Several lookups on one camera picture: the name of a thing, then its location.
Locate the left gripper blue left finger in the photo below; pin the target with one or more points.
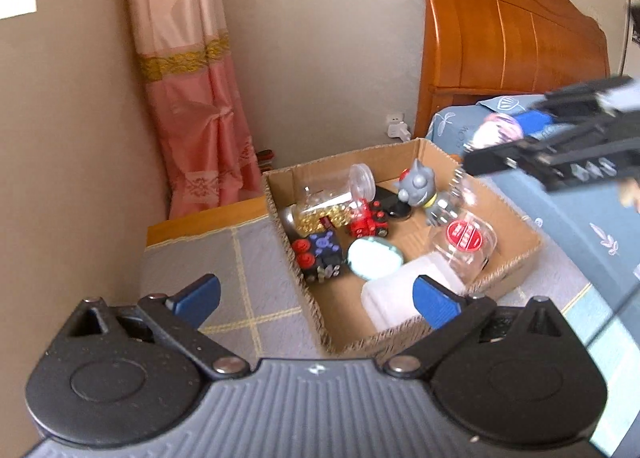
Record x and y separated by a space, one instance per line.
197 301

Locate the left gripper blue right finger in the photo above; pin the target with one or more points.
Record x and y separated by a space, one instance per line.
436 303

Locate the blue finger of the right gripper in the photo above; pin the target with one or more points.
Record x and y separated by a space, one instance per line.
517 155
536 120

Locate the pink keychain charm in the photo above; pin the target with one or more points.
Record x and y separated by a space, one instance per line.
496 129

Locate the white frosted square container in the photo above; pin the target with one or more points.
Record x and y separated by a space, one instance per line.
388 299

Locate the clear jar red label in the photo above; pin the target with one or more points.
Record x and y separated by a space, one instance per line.
466 243

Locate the mint green oval case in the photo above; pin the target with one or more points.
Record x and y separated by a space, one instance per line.
370 257

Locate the grey cat toy car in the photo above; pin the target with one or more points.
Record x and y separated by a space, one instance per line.
416 187

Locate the tall clear plastic jar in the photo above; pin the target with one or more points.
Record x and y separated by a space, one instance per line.
336 186

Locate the blue floral pillow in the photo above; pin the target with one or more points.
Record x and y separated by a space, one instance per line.
454 126

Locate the wooden headboard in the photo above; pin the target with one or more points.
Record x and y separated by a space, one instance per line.
476 48

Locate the small stool by curtain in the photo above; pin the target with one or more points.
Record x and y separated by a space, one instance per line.
265 160

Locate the pink curtain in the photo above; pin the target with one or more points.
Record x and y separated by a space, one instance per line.
183 49

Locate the white wall charger plug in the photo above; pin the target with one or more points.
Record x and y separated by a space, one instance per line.
397 128

